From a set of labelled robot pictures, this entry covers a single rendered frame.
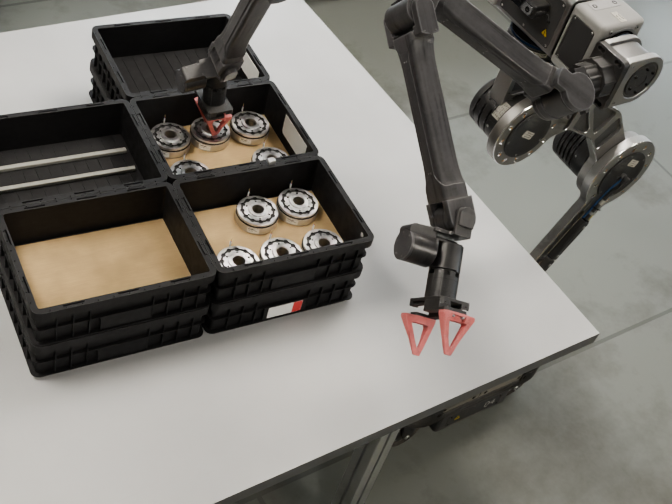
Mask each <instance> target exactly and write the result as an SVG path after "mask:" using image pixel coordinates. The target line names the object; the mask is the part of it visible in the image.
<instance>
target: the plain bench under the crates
mask: <svg viewBox="0 0 672 504"><path fill-rule="evenodd" d="M238 2H239V0H209V1H202V2H196V3H189V4H183V5H177V6H170V7H164V8H157V9H151V10H144V11H138V12H132V13H125V14H119V15H112V16H106V17H99V18H93V19H87V20H80V21H74V22H67V23H61V24H54V25H48V26H42V27H35V28H29V29H22V30H16V31H9V32H3V33H0V115H4V114H11V113H19V112H27V111H34V110H42V109H50V108H57V107H65V106H73V105H80V104H88V103H93V102H92V100H91V98H90V96H89V91H90V90H92V89H93V85H92V83H91V81H90V80H91V78H92V77H93V76H92V74H91V72H90V61H91V59H92V58H94V57H95V53H94V51H93V49H92V47H93V46H94V45H95V43H94V41H93V39H92V28H93V27H94V26H97V25H107V24H117V23H128V22H138V21H149V20H159V19H170V18H180V17H191V16H201V15H212V14H222V13H225V14H228V15H230V16H231V15H232V14H233V12H234V10H235V8H236V6H237V4H238ZM249 44H250V46H251V47H252V49H253V51H254V52H255V54H256V55H257V57H258V58H259V60H260V61H261V63H262V64H263V66H264V67H265V69H266V70H267V72H268V73H269V75H270V79H269V80H270V81H272V82H274V83H275V84H276V86H277V87H278V89H279V90H280V92H281V93H282V95H283V96H284V98H285V100H286V101H287V103H288V104H289V106H290V107H291V109H292V110H293V112H294V113H295V115H296V116H297V118H298V119H299V121H300V122H301V124H302V126H303V127H304V129H305V130H306V132H307V133H308V135H309V136H310V138H311V139H312V141H313V142H314V144H315V145H316V147H317V149H318V151H319V153H318V156H321V157H323V158H324V159H325V161H326V162H327V164H328V165H329V167H330V168H331V170H332V171H333V173H334V175H335V176H336V178H337V179H338V181H339V182H340V184H341V185H342V187H343V188H344V190H345V191H346V193H347V194H348V196H349V198H350V199H351V201H352V202H353V204H354V205H355V207H356V208H357V210H358V211H359V213H360V214H361V216H362V217H363V219H364V220H365V222H366V224H367V225H368V227H369V228H370V230H371V231H372V233H373V234H374V239H373V242H372V245H371V246H370V247H369V248H366V249H365V250H366V256H365V257H363V258H361V262H362V264H363V270H362V272H361V275H360V277H359V278H357V279H354V280H355V282H356V284H355V286H354V287H352V288H351V289H350V291H351V292H352V298H351V299H350V300H347V301H343V302H339V303H335V304H331V305H327V306H323V307H319V308H315V309H311V310H307V311H303V312H299V313H295V314H291V315H287V316H283V317H279V318H275V319H271V320H267V321H263V322H259V323H255V324H251V325H247V326H243V327H239V328H235V329H231V330H227V331H223V332H219V333H215V334H209V333H207V332H205V331H204V329H203V327H202V325H201V327H202V329H203V335H202V336H201V337H199V338H195V339H191V340H187V341H183V342H179V343H175V344H171V345H167V346H163V347H159V348H155V349H151V350H147V351H143V352H139V353H135V354H131V355H127V356H123V357H120V358H116V359H112V360H108V361H104V362H100V363H96V364H92V365H88V366H84V367H80V368H76V369H72V370H68V371H64V372H60V373H56V374H52V375H48V376H44V377H34V376H32V375H31V373H30V370H29V368H28V365H27V362H26V359H25V356H24V354H23V351H22V348H21V345H20V342H19V340H18V337H17V334H16V331H15V328H14V326H13V323H12V320H11V317H10V314H9V312H8V309H7V306H6V303H5V300H4V297H3V295H2V292H1V289H0V504H232V503H234V502H237V501H239V500H241V499H243V498H246V497H248V496H250V495H252V494H255V493H257V492H259V491H261V490H264V489H266V488H268V487H270V486H273V485H275V484H277V483H279V482H282V481H284V480H286V479H288V478H291V477H293V476H295V475H297V474H299V473H302V472H304V471H306V470H308V469H311V468H313V467H315V466H317V465H320V464H322V463H324V462H326V461H329V460H331V459H333V458H335V457H338V456H340V455H342V454H344V453H347V452H349V451H351V450H353V449H355V450H354V452H353V455H352V457H351V459H350V461H349V464H348V466H347V468H346V470H345V473H344V475H343V477H342V480H341V482H340V484H339V486H338V489H337V491H336V493H335V495H334V498H333V500H332V502H331V504H364V502H365V500H366V498H367V496H368V494H369V492H370V490H371V488H372V486H373V484H374V481H375V479H376V477H377V475H378V473H379V471H380V469H381V467H382V465H383V463H384V461H385V459H386V457H387V455H388V453H389V451H390V449H391V447H392V445H393V443H394V440H395V438H396V436H397V434H398V432H399V430H400V428H403V427H405V426H407V425H409V424H412V423H414V422H416V421H418V420H421V419H423V418H425V417H427V416H430V415H432V414H434V413H436V412H439V411H441V410H443V409H445V408H448V407H450V406H452V405H454V404H457V403H459V402H461V401H463V400H466V399H468V398H470V397H472V396H475V395H477V394H479V393H481V392H484V391H486V390H488V389H490V388H492V387H495V386H497V385H499V384H501V383H504V382H506V381H508V380H510V379H513V378H515V377H517V376H519V375H522V374H524V373H526V372H528V371H531V370H533V369H535V368H537V367H540V366H542V365H544V364H546V363H549V362H551V361H553V360H555V359H558V358H560V357H562V356H564V355H567V354H569V353H571V352H573V351H576V350H578V349H580V348H582V347H584V346H587V345H589V344H591V343H593V342H594V341H595V340H596V338H597V337H598V335H599V334H600V333H599V332H598V331H597V330H596V329H595V327H594V326H593V325H592V324H591V323H590V322H589V321H588V320H587V318H586V317H585V316H584V315H583V314H582V313H581V312H580V311H579V310H578V308H577V307H576V306H575V305H574V304H573V303H572V302H571V301H570V299H569V298H568V297H567V296H566V295H565V294H564V293H563V292H562V290H561V289H560V288H559V287H558V286H557V285H556V284H555V283H554V281H553V280H552V279H551V278H550V277H549V276H548V275H547V274H546V272H545V271H544V270H543V269H542V268H541V267H540V266H539V265H538V263H537V262H536V261H535V260H534V259H533V258H532V257H531V256H530V254H529V253H528V252H527V251H526V250H525V249H524V248H523V247H522V245H521V244H520V243H519V242H518V241H517V240H516V239H515V238H514V236H513V235H512V234H511V233H510V232H509V231H508V230H507V229H506V227H505V226H504V225H503V224H502V223H501V222H500V221H499V220H498V218H497V217H496V216H495V215H494V214H493V213H492V212H491V211H490V209H489V208H488V207H487V206H486V205H485V204H484V203H483V202H482V200H481V199H480V198H479V197H478V196H477V195H476V194H475V193H474V191H473V190H472V189H471V188H470V187H469V186H468V185H467V184H466V188H467V192H468V196H470V195H472V199H473V204H474V209H475V213H476V223H475V226H474V228H473V230H472V233H471V239H468V240H462V241H456V242H457V243H458V244H460V245H463V247H464V251H463V257H462V264H461V270H460V277H459V283H458V290H457V296H456V300H460V301H463V302H467V303H470V306H469V311H466V310H462V311H466V312H467V313H466V315H467V316H470V317H474V318H475V322H474V323H473V325H472V326H471V327H470V329H469V330H468V331H467V332H466V334H465V335H464V336H463V338H462V339H461V340H460V342H459V344H458V345H457V347H456V348H455V350H454V352H453V353H452V355H451V356H448V355H444V353H443V347H442V339H441V330H440V321H439V320H436V323H435V325H434V327H433V329H432V331H431V333H430V335H429V337H428V340H427V342H426V344H425V346H424V348H423V350H422V352H421V354H420V355H419V356H416V355H413V354H412V351H411V347H410V343H409V339H408V335H407V333H406V330H405V327H404V324H403V321H402V318H401V313H410V314H411V312H420V313H423V314H427V315H429V313H428V312H426V311H423V309H424V306H418V308H416V307H412V306H410V305H409V304H410V298H418V297H424V294H425V289H426V283H427V277H428V271H429V267H426V268H425V267H421V266H418V265H415V264H411V263H408V262H405V261H401V260H398V259H396V258H395V256H394V243H395V240H396V238H397V236H398V234H399V232H400V228H401V226H403V225H407V224H412V223H418V224H423V225H427V226H430V222H429V217H428V212H427V208H426V205H428V201H427V196H426V191H425V187H426V182H425V174H424V168H423V163H422V158H421V154H420V149H419V144H418V140H417V135H416V130H415V126H414V124H413V123H412V122H411V121H410V119H409V118H408V117H407V116H406V115H405V114H404V113H403V112H402V110H401V109H400V108H399V107H398V106H397V105H396V104H395V103H394V101H393V100H392V99H391V98H390V97H389V96H388V95H387V94H386V92H385V91H384V90H383V89H382V88H381V87H380V86H379V85H378V83H377V82H376V81H375V80H374V79H373V78H372V77H371V76H370V74H369V73H368V72H367V71H366V70H365V69H364V68H363V67H362V65H361V64H360V63H359V62H358V61H357V60H356V59H355V58H354V56H353V55H352V54H351V53H350V52H349V51H348V50H347V49H346V47H345V46H344V45H343V44H342V43H341V42H340V41H339V40H338V38H337V37H336V36H335V35H334V34H333V33H332V32H331V31H330V29H329V28H328V27H327V26H326V25H325V24H324V23H323V22H322V21H321V19H320V18H319V17H318V16H317V15H316V14H315V13H314V12H313V10H312V9H311V8H310V7H309V6H308V5H307V4H306V3H305V1H304V0H286V1H284V2H281V3H277V4H271V5H270V7H269V9H268V10H267V12H266V14H265V16H264V17H263V19H262V21H261V22H260V24H259V26H258V28H257V29H256V31H255V33H254V34H253V36H252V38H251V39H250V41H249Z"/></svg>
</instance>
